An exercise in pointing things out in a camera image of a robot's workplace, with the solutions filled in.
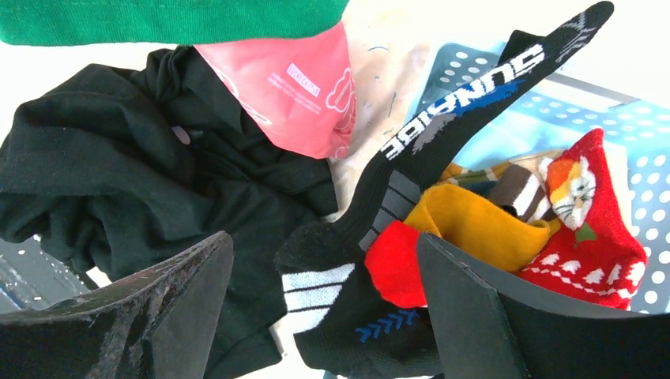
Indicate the pink printed shirt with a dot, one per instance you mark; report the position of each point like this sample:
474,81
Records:
300,92

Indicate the black cloth pile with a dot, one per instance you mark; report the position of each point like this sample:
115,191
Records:
119,169

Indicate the mustard yellow striped sock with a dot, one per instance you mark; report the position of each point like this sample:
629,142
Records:
479,227

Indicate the green garment on hanger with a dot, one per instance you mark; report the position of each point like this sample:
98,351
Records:
60,23

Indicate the argyle socks in basket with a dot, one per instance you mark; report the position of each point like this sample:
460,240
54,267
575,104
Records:
472,179

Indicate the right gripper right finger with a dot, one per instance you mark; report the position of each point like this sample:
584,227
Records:
492,324

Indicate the black patterned long sock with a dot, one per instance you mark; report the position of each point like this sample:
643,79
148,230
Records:
339,321

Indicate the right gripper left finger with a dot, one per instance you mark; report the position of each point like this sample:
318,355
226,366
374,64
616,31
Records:
157,323

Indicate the red patterned sock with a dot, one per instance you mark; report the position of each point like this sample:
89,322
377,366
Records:
591,257

